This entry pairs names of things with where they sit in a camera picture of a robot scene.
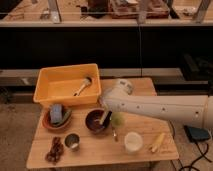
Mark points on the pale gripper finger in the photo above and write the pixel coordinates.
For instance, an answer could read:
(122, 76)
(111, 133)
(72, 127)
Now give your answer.
(104, 116)

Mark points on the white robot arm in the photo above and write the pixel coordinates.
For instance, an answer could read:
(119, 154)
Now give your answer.
(192, 110)

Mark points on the dark purple bowl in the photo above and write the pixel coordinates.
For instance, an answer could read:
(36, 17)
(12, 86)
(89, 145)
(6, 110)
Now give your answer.
(92, 121)

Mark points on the red-brown bowl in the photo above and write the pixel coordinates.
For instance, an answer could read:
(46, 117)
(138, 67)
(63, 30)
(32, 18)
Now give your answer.
(46, 123)

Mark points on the green vegetable toy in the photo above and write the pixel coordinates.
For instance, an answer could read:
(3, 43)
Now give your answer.
(66, 116)

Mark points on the white plastic cup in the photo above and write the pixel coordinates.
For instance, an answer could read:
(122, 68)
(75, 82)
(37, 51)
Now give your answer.
(133, 142)

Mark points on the small metal cup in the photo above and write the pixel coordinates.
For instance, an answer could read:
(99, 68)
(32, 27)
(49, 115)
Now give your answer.
(72, 141)

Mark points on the yellow plastic tub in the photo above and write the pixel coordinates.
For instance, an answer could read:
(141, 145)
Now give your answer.
(58, 85)

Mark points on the yellow banana toy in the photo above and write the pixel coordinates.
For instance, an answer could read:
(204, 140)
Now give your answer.
(157, 143)

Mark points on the black power adapter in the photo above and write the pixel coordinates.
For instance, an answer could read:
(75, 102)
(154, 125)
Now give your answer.
(196, 134)

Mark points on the wooden shelf with clutter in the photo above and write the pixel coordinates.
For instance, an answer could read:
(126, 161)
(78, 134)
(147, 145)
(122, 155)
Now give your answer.
(105, 13)

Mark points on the wooden handled brush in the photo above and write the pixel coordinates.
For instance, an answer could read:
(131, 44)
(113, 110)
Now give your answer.
(87, 82)

